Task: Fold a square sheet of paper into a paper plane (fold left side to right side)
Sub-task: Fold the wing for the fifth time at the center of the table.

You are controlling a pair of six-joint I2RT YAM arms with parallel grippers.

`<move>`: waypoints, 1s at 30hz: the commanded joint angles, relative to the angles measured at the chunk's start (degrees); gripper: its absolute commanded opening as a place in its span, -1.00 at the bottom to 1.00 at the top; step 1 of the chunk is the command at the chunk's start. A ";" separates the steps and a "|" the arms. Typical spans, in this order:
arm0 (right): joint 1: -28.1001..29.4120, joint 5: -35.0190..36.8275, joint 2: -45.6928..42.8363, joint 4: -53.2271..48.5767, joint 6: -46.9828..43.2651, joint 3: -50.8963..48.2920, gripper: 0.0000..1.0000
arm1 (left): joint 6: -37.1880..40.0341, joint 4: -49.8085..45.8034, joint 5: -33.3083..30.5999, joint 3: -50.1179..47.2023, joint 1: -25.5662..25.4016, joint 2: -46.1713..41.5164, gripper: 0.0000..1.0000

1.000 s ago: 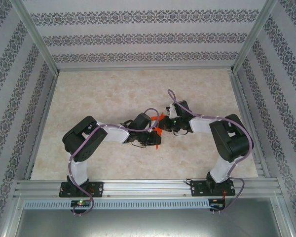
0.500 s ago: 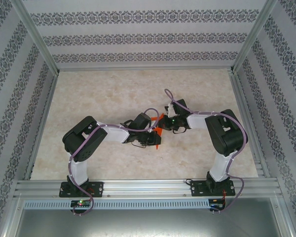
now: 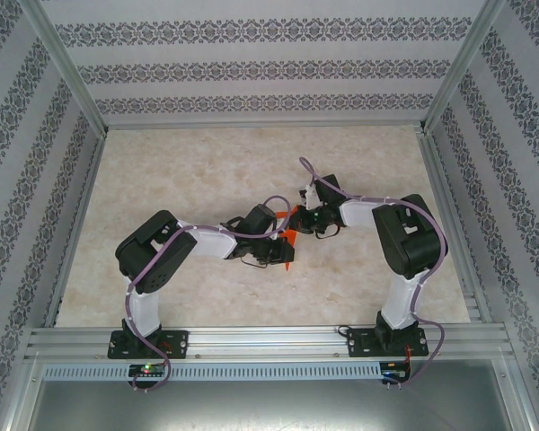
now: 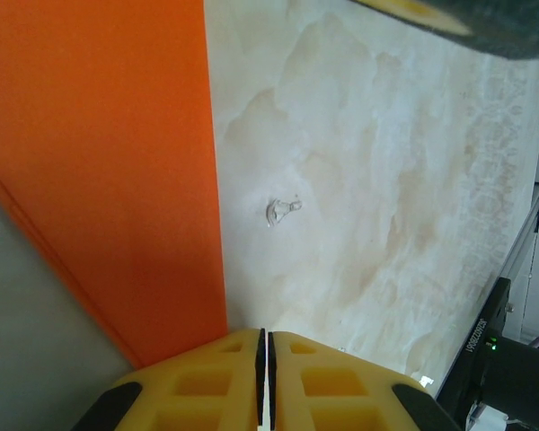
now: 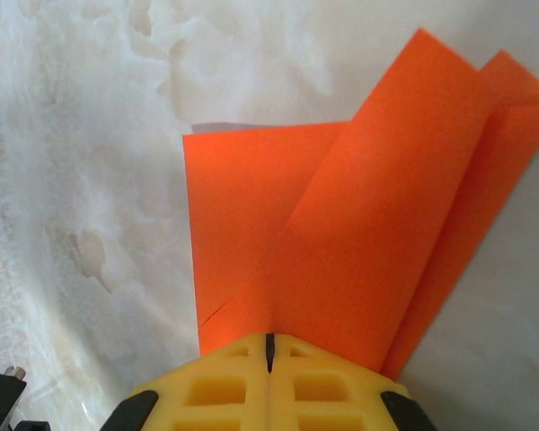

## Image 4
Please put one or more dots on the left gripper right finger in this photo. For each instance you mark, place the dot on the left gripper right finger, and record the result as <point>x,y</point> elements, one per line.
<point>377,417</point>

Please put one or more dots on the small clear plastic scrap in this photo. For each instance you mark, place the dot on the small clear plastic scrap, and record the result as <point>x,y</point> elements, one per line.
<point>276,213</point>

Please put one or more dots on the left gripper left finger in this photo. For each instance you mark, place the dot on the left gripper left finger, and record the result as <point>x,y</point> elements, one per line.
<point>152,404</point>

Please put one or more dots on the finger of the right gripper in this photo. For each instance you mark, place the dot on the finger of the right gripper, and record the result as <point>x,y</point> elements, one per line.
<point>498,27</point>

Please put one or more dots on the orange paper sheet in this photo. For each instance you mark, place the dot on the orange paper sheet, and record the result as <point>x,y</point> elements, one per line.
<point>94,134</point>

